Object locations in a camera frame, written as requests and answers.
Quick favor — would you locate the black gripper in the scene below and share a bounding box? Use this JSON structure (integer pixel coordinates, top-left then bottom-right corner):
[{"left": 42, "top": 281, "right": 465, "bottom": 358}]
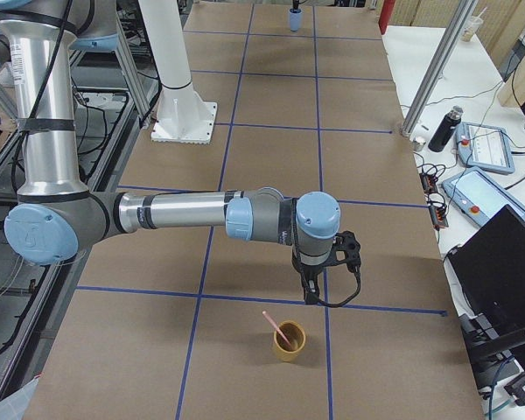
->
[{"left": 291, "top": 250, "right": 330, "bottom": 305}]

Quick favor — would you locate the light blue plastic cup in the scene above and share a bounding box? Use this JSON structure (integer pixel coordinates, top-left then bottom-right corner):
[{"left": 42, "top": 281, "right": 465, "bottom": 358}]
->
[{"left": 289, "top": 8, "right": 303, "bottom": 32}]

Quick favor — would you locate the tan bamboo cup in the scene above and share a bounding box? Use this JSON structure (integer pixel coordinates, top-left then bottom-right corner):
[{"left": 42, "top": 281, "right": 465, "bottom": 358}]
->
[{"left": 272, "top": 320, "right": 306, "bottom": 362}]

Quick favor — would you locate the pink chopstick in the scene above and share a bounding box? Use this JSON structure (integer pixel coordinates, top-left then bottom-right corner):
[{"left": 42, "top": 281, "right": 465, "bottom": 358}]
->
[{"left": 262, "top": 310, "right": 294, "bottom": 350}]

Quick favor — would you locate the small silver cylinder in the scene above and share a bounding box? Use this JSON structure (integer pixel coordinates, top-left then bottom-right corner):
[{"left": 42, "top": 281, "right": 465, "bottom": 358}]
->
[{"left": 411, "top": 136, "right": 427, "bottom": 152}]

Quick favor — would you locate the black laptop monitor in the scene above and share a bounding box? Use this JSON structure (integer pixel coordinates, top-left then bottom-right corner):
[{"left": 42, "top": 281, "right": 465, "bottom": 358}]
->
[{"left": 448, "top": 205, "right": 525, "bottom": 340}]

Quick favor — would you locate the black water bottle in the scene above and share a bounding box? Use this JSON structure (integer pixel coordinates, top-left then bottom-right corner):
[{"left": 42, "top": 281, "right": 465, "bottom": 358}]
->
[{"left": 428, "top": 106, "right": 464, "bottom": 152}]

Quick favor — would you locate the blue teach pendant tablet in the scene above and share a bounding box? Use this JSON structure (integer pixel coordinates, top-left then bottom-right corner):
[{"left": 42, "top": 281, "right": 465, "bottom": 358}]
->
[{"left": 454, "top": 122, "right": 515, "bottom": 175}]

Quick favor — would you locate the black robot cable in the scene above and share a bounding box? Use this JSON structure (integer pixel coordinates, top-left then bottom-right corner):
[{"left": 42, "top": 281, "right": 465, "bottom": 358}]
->
[{"left": 288, "top": 199, "right": 363, "bottom": 308}]

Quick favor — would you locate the white camera mast pedestal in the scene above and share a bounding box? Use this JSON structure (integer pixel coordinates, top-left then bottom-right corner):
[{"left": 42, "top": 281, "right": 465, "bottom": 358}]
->
[{"left": 139, "top": 0, "right": 218, "bottom": 144}]

